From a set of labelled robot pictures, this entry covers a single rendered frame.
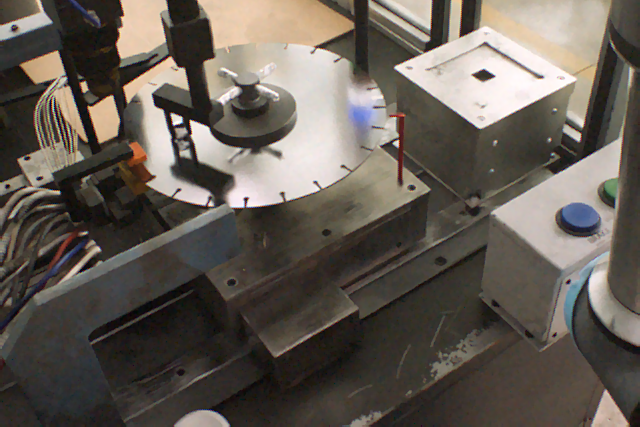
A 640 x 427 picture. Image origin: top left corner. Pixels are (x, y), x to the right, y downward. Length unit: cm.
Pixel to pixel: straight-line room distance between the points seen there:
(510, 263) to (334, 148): 24
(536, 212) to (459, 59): 32
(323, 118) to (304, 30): 57
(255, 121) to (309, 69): 14
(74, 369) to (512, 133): 63
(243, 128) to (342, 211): 16
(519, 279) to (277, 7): 86
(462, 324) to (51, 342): 49
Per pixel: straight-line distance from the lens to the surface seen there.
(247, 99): 91
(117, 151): 88
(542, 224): 88
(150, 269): 75
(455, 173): 109
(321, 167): 86
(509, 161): 109
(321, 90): 98
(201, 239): 75
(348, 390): 91
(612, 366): 74
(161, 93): 89
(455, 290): 100
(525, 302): 92
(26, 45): 102
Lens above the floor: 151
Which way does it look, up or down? 42 degrees down
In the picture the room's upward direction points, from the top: 4 degrees counter-clockwise
